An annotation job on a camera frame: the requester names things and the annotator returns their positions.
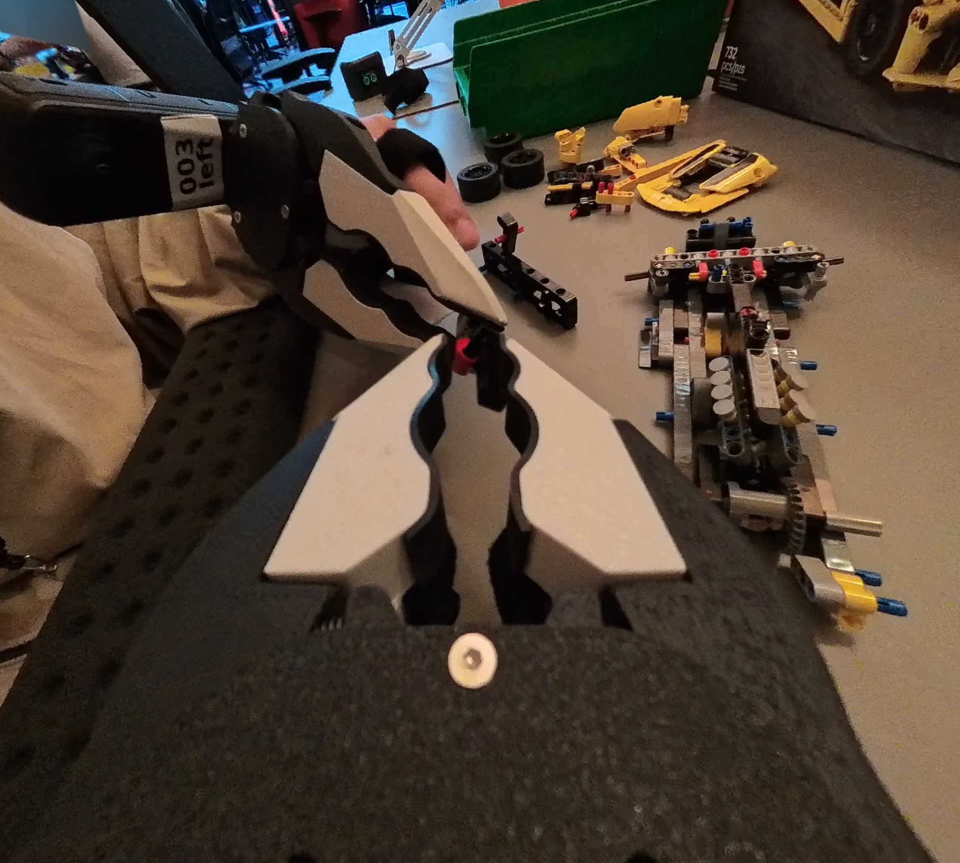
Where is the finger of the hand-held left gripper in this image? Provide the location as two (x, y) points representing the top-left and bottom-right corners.
(298, 255), (459, 350)
(315, 149), (510, 332)

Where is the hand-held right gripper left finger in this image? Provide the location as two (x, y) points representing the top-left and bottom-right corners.
(262, 332), (460, 613)

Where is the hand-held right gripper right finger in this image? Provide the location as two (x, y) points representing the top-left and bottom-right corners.
(489, 344), (690, 617)

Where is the black toy brick frame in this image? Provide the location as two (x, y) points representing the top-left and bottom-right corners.
(480, 212), (580, 330)

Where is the small black toy connector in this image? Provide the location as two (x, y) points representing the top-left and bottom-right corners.
(450, 311), (520, 413)

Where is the person's left forearm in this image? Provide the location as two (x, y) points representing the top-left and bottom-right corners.
(75, 203), (316, 324)

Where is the grey desk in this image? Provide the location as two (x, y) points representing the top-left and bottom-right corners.
(330, 26), (960, 863)

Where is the person's left hand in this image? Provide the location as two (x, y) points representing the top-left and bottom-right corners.
(361, 113), (483, 253)

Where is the large black office chair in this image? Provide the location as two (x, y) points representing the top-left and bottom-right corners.
(56, 0), (249, 108)

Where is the black yellow red toy subassembly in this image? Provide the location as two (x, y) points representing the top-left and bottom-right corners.
(544, 161), (639, 219)

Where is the black perforated panel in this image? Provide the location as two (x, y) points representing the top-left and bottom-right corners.
(0, 304), (324, 827)

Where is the black device with green lights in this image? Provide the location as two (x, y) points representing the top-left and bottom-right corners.
(339, 51), (389, 102)

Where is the toy car chassis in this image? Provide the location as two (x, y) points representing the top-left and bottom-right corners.
(626, 216), (909, 630)

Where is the yellow toy panel piece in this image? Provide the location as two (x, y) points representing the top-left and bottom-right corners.
(602, 135), (648, 176)

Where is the red chair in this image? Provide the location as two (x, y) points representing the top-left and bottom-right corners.
(292, 0), (370, 52)

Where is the yellow toy car hood assembly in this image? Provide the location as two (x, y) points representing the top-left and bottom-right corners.
(634, 139), (780, 216)

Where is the yellow toy fender piece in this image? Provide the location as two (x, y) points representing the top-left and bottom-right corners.
(612, 95), (690, 137)

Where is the toy car box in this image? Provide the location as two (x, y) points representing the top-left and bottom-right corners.
(712, 0), (960, 165)

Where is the black lanyard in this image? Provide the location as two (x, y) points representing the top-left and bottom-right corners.
(0, 539), (63, 577)

